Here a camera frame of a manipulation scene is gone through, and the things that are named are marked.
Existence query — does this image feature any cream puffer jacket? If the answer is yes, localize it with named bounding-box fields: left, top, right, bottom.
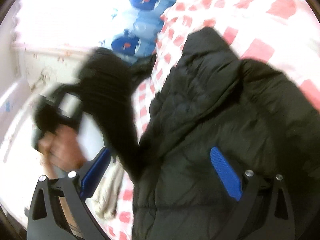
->
left=93, top=161, right=124, bottom=220

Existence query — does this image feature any person's left hand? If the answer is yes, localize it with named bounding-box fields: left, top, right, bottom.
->
left=37, top=125, right=87, bottom=178

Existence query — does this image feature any whale print curtain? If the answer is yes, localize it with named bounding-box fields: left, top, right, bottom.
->
left=99, top=0, right=176, bottom=64

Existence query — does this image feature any black puffer jacket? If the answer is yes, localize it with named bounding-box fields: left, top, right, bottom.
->
left=79, top=27, right=319, bottom=239

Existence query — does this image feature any pink checkered bed cover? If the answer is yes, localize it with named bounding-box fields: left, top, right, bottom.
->
left=105, top=0, right=320, bottom=240

